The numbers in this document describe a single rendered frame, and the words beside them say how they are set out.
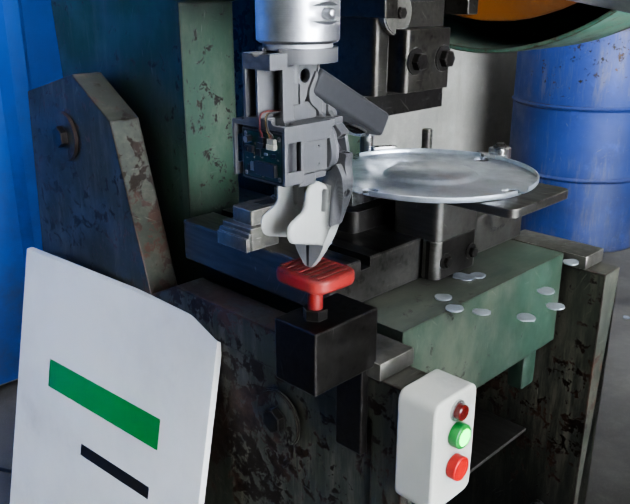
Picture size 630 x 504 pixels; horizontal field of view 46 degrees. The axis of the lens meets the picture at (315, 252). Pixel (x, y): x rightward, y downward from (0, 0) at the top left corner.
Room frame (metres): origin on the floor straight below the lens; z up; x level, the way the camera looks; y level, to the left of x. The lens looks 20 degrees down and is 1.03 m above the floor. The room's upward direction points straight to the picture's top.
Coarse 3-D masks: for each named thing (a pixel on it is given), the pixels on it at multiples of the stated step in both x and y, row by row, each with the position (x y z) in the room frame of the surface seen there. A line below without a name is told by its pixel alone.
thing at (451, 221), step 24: (528, 192) 0.92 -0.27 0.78; (552, 192) 0.92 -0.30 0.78; (408, 216) 0.97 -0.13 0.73; (432, 216) 0.95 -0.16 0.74; (456, 216) 0.97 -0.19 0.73; (504, 216) 0.85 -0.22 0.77; (432, 240) 0.95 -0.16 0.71; (456, 240) 0.97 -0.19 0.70; (432, 264) 0.94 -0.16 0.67; (456, 264) 0.97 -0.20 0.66
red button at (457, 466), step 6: (456, 456) 0.68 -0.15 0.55; (462, 456) 0.68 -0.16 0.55; (450, 462) 0.67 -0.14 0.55; (456, 462) 0.67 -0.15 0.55; (462, 462) 0.68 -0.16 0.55; (468, 462) 0.68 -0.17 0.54; (450, 468) 0.67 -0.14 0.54; (456, 468) 0.67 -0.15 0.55; (462, 468) 0.68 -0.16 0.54; (450, 474) 0.67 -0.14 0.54; (456, 474) 0.67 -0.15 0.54; (462, 474) 0.68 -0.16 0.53; (456, 480) 0.67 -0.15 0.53
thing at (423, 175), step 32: (352, 160) 1.10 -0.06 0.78; (384, 160) 1.10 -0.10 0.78; (416, 160) 1.10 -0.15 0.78; (448, 160) 1.10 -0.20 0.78; (512, 160) 1.07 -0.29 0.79; (384, 192) 0.91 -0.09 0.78; (416, 192) 0.91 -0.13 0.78; (448, 192) 0.91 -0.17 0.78; (480, 192) 0.91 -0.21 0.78; (512, 192) 0.89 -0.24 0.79
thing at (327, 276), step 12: (288, 264) 0.71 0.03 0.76; (300, 264) 0.71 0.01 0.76; (324, 264) 0.71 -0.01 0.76; (336, 264) 0.71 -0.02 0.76; (288, 276) 0.69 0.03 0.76; (300, 276) 0.68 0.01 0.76; (312, 276) 0.68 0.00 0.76; (324, 276) 0.68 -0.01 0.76; (336, 276) 0.68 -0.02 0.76; (348, 276) 0.69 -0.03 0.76; (300, 288) 0.68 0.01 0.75; (312, 288) 0.67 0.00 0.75; (324, 288) 0.67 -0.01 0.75; (336, 288) 0.68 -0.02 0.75; (312, 300) 0.70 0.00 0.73
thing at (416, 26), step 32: (416, 0) 1.05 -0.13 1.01; (352, 32) 1.02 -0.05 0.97; (384, 32) 1.00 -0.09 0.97; (416, 32) 1.00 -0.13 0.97; (448, 32) 1.05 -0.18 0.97; (320, 64) 1.06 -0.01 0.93; (352, 64) 1.02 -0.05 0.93; (384, 64) 1.00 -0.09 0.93; (416, 64) 0.98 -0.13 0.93; (448, 64) 1.03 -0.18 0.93
